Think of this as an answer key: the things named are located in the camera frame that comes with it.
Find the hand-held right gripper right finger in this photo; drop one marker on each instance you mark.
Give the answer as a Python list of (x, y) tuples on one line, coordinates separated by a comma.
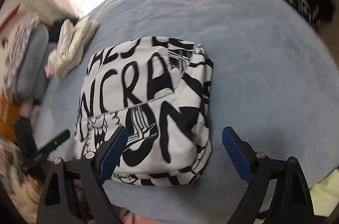
[(237, 153)]

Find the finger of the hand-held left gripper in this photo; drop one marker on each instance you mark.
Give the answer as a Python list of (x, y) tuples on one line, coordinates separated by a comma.
[(24, 135), (57, 139)]

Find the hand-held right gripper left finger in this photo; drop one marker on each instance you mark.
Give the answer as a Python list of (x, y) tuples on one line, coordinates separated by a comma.
[(113, 153)]

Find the white black printed hooded jacket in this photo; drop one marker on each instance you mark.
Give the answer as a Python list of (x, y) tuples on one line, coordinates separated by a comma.
[(148, 96)]

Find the person's patterned garment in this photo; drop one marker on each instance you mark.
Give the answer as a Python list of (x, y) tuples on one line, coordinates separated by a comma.
[(16, 179)]

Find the grey blue bolster pillow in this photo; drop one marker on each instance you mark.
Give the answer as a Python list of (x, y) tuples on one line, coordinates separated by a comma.
[(44, 81), (33, 54)]

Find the white pink cat plush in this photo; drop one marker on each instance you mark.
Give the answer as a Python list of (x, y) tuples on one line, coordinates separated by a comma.
[(49, 69)]

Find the blue bed blanket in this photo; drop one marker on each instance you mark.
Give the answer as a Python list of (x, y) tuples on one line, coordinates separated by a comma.
[(251, 67)]

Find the light green cloth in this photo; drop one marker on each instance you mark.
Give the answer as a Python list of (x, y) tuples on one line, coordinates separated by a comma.
[(326, 188)]

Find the cream shiny puffer jacket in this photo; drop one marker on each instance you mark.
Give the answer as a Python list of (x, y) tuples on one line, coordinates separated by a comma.
[(74, 43)]

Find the floral purple white blanket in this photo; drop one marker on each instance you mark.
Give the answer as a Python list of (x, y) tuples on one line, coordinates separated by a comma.
[(21, 33)]

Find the black clothing pile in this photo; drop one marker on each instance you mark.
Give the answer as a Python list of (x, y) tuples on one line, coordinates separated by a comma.
[(56, 30)]

